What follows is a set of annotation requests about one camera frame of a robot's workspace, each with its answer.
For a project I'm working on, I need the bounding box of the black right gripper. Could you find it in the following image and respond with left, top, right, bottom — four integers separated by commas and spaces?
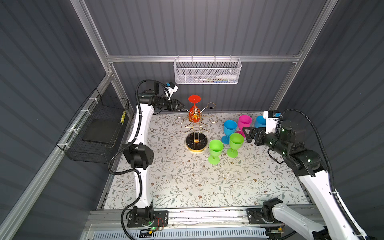
241, 124, 286, 157

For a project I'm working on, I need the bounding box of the blue wine glass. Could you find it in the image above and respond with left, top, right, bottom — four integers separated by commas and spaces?
221, 120, 238, 145
255, 116, 266, 128

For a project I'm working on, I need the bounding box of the pink wine glass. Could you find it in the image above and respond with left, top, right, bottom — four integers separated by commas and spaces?
237, 115, 252, 137

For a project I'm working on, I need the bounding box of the green wine glass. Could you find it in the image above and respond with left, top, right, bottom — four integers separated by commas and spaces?
208, 140, 224, 165
227, 133, 245, 158

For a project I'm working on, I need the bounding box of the red wine glass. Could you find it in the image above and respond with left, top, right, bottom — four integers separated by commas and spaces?
188, 95, 201, 123

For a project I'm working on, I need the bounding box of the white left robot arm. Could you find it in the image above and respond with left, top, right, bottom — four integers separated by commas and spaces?
123, 80, 184, 225

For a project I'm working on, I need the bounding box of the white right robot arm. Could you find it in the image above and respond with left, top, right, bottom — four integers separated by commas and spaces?
243, 121, 369, 240

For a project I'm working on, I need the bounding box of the gold wine glass rack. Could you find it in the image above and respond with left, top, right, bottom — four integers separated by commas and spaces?
175, 102, 216, 153

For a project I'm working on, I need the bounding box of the yellow marker in basket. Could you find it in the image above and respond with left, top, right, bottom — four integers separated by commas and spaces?
120, 110, 126, 125

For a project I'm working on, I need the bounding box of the white wire mesh basket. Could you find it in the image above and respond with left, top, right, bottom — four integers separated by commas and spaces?
173, 58, 242, 85

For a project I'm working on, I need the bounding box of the black wire basket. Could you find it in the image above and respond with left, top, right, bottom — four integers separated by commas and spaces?
57, 89, 130, 164

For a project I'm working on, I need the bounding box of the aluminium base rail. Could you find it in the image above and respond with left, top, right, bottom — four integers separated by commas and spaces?
89, 205, 331, 240

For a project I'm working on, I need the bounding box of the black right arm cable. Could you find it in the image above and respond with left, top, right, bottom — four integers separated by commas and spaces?
281, 108, 364, 240

